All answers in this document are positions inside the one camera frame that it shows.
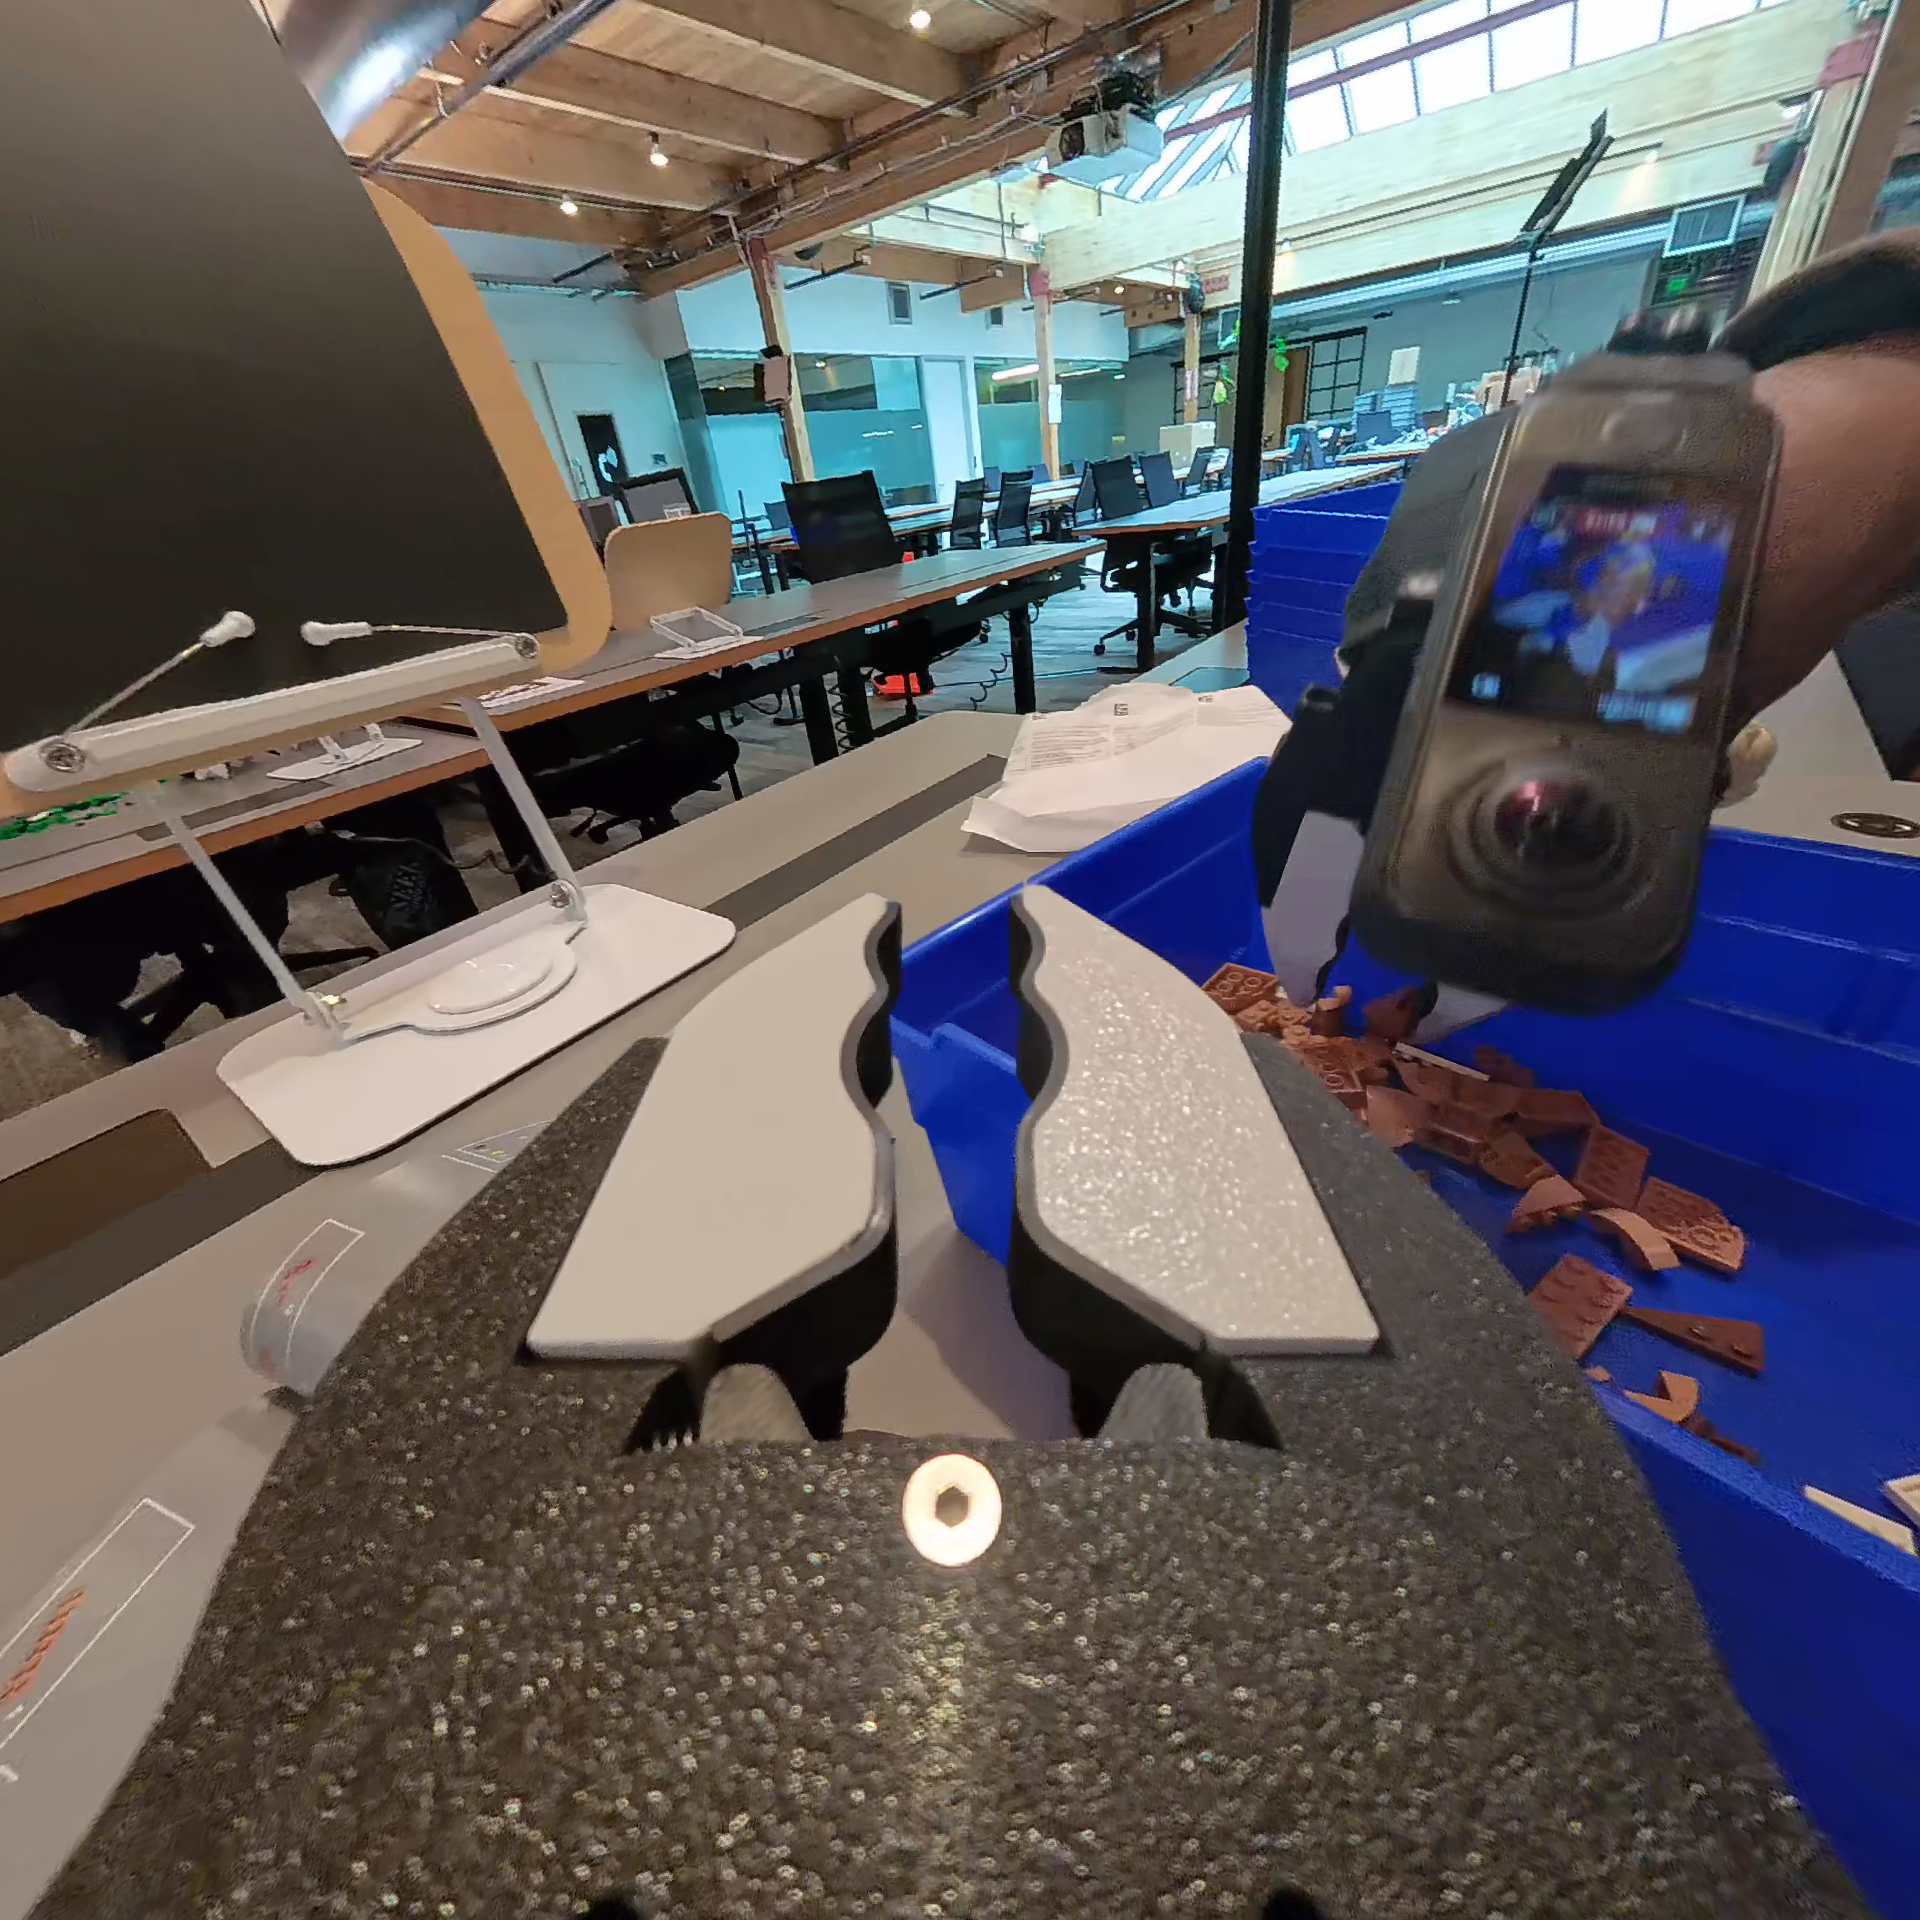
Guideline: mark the black flat panel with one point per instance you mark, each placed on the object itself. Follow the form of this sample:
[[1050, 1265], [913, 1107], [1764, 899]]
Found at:
[[194, 375]]

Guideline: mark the clear acrylic stand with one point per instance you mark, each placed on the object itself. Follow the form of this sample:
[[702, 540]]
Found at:
[[698, 628]]

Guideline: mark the black computer monitor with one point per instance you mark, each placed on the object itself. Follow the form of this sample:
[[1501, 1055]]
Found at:
[[661, 495]]

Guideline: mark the person's right forearm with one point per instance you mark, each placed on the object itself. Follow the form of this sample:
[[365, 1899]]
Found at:
[[1839, 294]]

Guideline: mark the round desk grommet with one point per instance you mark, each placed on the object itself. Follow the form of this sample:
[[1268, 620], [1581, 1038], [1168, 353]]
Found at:
[[1876, 826]]

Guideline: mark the black office chair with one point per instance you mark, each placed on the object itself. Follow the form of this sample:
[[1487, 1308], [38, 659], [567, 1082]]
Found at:
[[1118, 487], [1014, 508], [845, 523], [968, 512]]

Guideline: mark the cream lego wedge piece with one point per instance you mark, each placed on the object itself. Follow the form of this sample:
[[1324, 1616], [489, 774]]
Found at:
[[1856, 1518]]

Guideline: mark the blue plastic bin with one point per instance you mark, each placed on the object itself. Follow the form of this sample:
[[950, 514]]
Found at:
[[1799, 960]]

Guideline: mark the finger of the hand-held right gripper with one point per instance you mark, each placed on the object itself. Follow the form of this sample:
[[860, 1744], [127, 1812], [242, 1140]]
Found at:
[[1317, 907], [1458, 1014]]

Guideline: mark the white paper sheets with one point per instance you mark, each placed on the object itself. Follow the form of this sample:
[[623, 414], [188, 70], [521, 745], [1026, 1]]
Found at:
[[1125, 764]]

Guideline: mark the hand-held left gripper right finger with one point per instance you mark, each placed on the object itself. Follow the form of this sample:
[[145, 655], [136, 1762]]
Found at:
[[1170, 1170]]

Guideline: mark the stack of blue bins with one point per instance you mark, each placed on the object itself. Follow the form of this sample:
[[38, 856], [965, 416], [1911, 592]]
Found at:
[[1320, 599]]

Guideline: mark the white metal tablet stand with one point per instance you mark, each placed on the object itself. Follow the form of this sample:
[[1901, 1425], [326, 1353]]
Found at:
[[481, 990]]

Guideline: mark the person's right hand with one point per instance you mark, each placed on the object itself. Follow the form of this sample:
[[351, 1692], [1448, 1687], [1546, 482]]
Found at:
[[1839, 511]]

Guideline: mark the white ceiling projector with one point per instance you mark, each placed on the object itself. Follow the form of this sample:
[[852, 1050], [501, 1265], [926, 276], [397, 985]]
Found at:
[[1108, 138]]

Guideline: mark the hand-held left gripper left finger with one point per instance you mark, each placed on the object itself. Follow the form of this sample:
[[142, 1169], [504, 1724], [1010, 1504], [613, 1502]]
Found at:
[[735, 1155]]

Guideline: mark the black light stand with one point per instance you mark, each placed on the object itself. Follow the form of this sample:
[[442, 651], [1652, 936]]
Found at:
[[1559, 182]]

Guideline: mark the pile of brown lego pieces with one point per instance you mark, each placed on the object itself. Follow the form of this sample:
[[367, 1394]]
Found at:
[[1612, 1161]]

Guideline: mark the long wooden office desk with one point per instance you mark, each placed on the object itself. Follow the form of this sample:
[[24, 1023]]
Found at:
[[839, 599], [1200, 503]]

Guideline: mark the tan plywood chair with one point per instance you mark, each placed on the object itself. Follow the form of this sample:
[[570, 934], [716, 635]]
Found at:
[[669, 567]]

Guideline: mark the tan wooden board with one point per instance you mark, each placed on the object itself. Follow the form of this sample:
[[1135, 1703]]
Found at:
[[510, 434]]

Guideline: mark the black vertical pole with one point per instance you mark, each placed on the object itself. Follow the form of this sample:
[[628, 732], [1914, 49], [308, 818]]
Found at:
[[1257, 299]]

